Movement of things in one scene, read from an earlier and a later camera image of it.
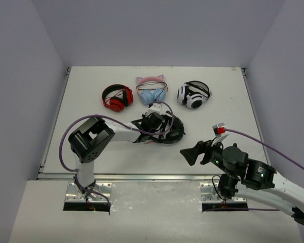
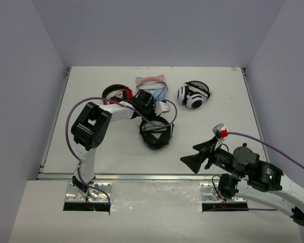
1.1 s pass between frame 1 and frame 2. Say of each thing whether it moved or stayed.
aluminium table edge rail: stayed
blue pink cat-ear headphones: stayed
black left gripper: moved
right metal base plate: stayed
